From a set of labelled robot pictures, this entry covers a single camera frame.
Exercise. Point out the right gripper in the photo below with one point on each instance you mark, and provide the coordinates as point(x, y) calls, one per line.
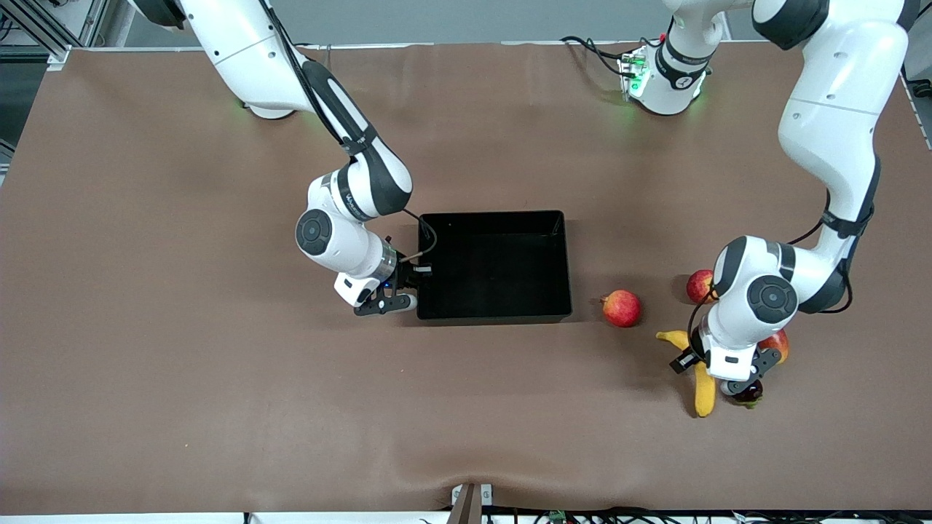
point(405, 276)

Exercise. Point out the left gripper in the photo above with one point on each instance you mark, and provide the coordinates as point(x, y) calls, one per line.
point(685, 361)

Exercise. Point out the yellow banana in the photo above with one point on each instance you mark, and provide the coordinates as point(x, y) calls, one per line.
point(704, 397)

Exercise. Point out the red yellow apple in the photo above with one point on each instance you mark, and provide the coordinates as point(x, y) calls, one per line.
point(699, 286)

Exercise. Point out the black rectangular plastic box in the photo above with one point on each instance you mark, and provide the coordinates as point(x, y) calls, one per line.
point(495, 269)

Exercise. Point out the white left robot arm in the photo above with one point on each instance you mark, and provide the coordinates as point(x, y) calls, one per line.
point(837, 109)

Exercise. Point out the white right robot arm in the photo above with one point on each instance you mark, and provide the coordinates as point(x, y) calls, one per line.
point(247, 51)

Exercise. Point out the dark purple mangosteen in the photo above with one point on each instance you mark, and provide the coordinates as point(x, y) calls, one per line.
point(751, 397)

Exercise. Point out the red pomegranate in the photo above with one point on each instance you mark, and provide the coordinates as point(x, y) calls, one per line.
point(621, 308)

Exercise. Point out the red yellow mango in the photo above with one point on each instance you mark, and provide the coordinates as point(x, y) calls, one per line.
point(780, 343)

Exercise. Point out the table edge mount bracket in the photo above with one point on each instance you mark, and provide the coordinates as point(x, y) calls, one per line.
point(466, 509)

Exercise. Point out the aluminium frame profile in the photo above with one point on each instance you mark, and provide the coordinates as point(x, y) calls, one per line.
point(29, 22)

